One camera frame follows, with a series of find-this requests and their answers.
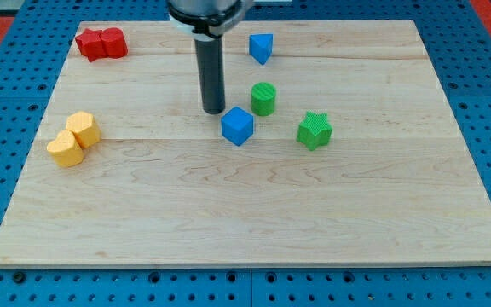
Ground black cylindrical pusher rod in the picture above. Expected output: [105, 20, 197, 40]
[195, 38, 226, 114]

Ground light wooden board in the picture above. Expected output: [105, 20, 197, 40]
[0, 20, 491, 269]

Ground green cylinder block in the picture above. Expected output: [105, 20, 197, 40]
[251, 82, 276, 116]

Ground red rounded block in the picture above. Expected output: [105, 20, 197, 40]
[100, 27, 128, 58]

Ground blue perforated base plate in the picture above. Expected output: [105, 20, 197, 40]
[0, 1, 491, 306]

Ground blue cube block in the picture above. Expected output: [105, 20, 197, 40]
[221, 107, 254, 146]

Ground yellow heart block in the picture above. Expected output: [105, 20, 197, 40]
[46, 130, 84, 168]

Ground yellow hexagon block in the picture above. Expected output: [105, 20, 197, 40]
[66, 111, 101, 148]

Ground blue triangle block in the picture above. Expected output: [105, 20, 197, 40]
[249, 33, 274, 65]

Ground green star block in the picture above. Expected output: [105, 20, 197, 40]
[296, 111, 332, 151]

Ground red star block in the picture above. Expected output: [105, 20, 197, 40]
[75, 28, 107, 62]

